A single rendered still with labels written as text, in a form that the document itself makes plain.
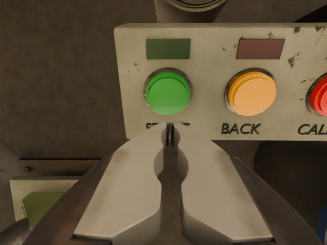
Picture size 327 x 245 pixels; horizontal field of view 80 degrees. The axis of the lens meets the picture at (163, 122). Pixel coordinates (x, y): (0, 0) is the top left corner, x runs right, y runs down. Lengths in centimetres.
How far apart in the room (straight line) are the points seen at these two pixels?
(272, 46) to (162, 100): 10
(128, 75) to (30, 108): 80
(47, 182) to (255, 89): 79
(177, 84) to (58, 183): 73
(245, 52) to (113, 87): 68
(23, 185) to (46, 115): 28
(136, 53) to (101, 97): 66
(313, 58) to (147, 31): 14
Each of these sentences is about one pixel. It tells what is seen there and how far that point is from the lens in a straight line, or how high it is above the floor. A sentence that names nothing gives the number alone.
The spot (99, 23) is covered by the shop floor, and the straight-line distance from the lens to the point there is 86.
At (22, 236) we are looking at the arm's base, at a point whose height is 31.
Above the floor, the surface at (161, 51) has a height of 61.
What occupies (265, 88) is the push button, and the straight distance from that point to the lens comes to 19.
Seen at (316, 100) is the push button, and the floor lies 61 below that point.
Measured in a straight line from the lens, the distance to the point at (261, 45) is 19.
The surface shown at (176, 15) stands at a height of 49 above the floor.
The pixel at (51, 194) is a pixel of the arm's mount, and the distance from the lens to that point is 86.
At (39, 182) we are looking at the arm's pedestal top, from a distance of 88.
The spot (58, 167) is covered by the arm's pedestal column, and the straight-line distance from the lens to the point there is 95.
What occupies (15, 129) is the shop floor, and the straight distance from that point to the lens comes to 102.
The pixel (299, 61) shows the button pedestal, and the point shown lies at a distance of 21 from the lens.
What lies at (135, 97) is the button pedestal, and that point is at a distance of 19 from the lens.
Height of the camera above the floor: 78
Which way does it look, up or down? 80 degrees down
